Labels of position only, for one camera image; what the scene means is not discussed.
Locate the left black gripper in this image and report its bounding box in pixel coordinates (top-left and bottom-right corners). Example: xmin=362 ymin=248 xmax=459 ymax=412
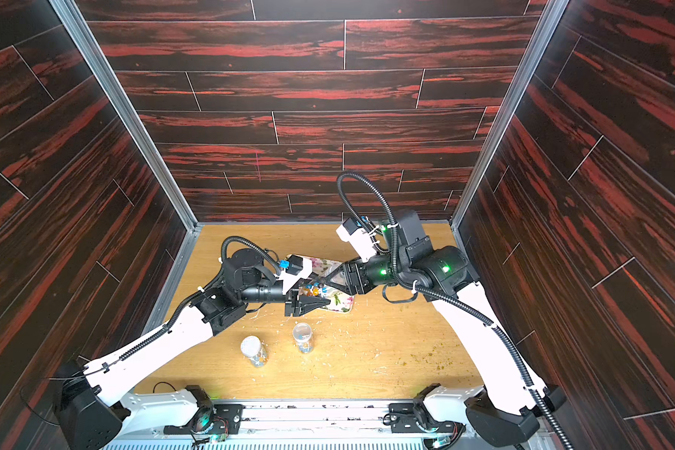
xmin=236 ymin=267 xmax=327 ymax=318

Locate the clear candy jar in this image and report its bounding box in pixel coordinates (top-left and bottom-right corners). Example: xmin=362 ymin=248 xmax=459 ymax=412
xmin=299 ymin=281 xmax=333 ymax=298
xmin=292 ymin=322 xmax=314 ymax=354

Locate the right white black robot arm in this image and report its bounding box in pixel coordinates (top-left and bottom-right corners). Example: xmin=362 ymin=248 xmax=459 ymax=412
xmin=336 ymin=171 xmax=573 ymax=449

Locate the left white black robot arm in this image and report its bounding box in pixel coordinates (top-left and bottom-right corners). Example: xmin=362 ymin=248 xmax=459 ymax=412
xmin=52 ymin=236 xmax=330 ymax=449

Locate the left white-lidded candy jar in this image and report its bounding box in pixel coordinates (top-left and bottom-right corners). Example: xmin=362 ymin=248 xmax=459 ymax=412
xmin=240 ymin=336 xmax=267 ymax=368

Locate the floral pink rectangular tray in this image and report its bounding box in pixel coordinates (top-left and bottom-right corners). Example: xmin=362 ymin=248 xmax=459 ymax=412
xmin=309 ymin=257 xmax=354 ymax=314

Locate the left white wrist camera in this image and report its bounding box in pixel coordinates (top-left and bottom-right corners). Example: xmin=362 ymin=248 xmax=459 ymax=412
xmin=277 ymin=255 xmax=313 ymax=289

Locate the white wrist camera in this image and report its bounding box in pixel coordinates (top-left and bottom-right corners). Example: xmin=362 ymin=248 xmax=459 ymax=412
xmin=336 ymin=217 xmax=378 ymax=263
xmin=277 ymin=255 xmax=313 ymax=289

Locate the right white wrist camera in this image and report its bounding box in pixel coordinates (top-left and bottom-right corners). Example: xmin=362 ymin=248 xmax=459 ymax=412
xmin=336 ymin=217 xmax=378 ymax=263

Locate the metal front rail frame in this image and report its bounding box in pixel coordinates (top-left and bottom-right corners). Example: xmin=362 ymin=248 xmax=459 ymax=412
xmin=75 ymin=398 xmax=558 ymax=450

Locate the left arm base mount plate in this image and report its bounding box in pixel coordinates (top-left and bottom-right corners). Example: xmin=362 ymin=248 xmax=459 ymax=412
xmin=162 ymin=403 xmax=244 ymax=437

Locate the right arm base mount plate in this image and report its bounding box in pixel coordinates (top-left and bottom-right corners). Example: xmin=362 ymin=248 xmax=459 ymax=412
xmin=382 ymin=402 xmax=466 ymax=434

